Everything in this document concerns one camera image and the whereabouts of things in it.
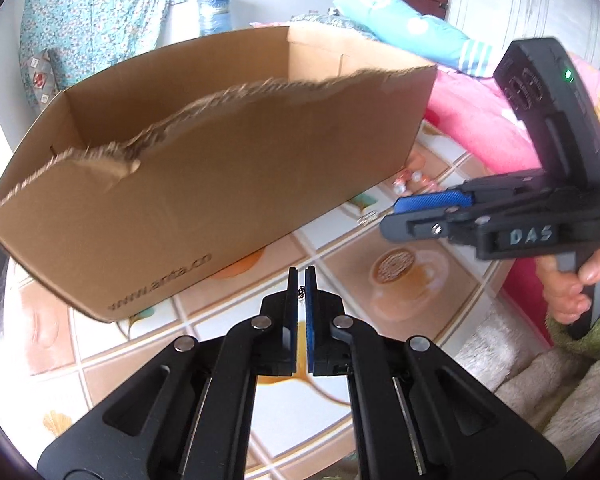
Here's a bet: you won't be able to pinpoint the right hand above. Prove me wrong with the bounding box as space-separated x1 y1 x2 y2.
535 249 600 325

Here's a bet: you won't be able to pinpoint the pink blanket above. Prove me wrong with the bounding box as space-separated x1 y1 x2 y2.
427 53 600 174

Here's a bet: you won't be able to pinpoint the blue cartoon pillow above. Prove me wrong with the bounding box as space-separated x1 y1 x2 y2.
334 0 503 78

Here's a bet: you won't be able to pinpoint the brown cardboard box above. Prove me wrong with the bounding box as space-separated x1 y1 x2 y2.
0 23 437 322

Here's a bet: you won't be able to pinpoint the blue water jug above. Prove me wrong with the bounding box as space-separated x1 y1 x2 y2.
197 0 233 37

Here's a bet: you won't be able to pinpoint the patterned rolled cushion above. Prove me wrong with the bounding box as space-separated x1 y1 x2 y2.
22 50 58 114

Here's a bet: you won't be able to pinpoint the floral blue curtain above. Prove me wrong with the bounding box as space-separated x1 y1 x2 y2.
19 0 185 90

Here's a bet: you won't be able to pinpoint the pink bead bracelet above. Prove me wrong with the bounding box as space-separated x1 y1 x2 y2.
390 152 441 198

